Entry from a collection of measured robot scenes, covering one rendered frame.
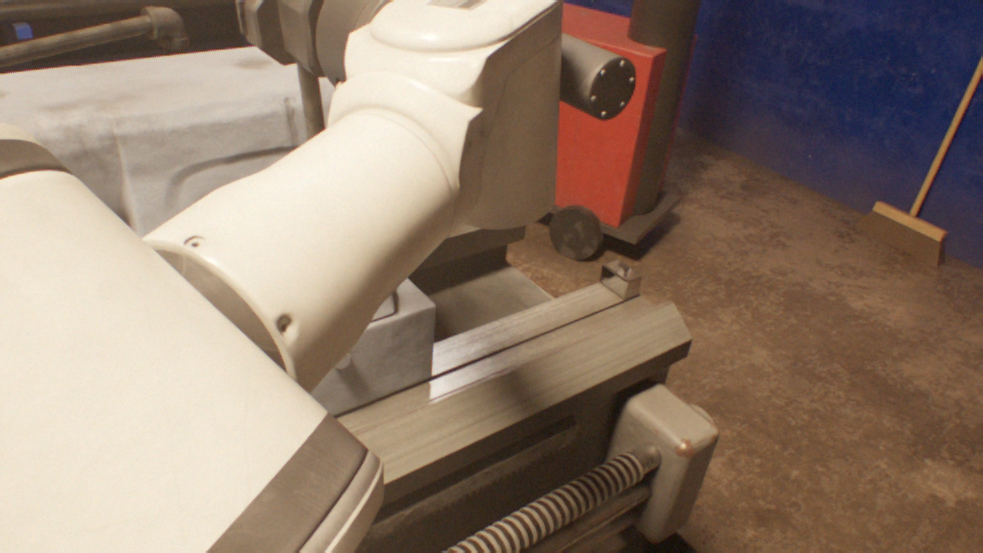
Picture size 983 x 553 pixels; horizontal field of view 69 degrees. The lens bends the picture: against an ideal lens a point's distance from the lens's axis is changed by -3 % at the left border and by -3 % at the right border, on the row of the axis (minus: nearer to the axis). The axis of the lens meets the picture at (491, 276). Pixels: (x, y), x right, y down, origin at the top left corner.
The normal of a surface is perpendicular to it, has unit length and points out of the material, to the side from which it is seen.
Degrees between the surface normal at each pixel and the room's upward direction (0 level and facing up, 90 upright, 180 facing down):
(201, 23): 90
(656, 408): 0
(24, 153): 42
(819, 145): 90
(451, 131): 63
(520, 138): 92
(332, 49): 88
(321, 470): 36
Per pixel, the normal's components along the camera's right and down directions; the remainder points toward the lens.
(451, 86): -0.03, -0.01
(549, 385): 0.42, -0.40
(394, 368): 0.59, 0.48
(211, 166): 0.59, 0.27
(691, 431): 0.09, -0.84
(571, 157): -0.55, 0.41
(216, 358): 0.66, -0.66
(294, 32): -0.81, 0.34
